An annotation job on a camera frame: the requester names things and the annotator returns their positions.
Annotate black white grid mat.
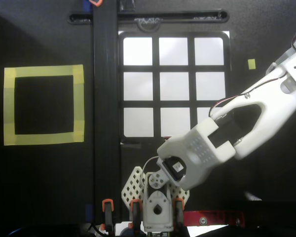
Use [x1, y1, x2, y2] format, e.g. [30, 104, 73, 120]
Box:
[118, 31, 231, 147]

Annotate yellow tape square outline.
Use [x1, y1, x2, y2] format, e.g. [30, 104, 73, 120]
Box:
[3, 64, 85, 146]

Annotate orange black spring clamp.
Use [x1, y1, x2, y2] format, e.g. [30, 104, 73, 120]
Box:
[102, 199, 115, 233]
[130, 199, 143, 231]
[173, 198, 186, 226]

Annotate black slotted bar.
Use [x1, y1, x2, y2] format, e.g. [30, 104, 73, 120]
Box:
[68, 9, 230, 25]

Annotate red metal clamp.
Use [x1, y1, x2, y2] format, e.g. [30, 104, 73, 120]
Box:
[183, 210, 245, 227]

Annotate white perforated base plate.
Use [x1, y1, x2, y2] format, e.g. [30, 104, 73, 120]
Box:
[120, 166, 191, 211]

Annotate red white servo wires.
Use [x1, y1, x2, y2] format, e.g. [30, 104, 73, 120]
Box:
[208, 76, 287, 118]

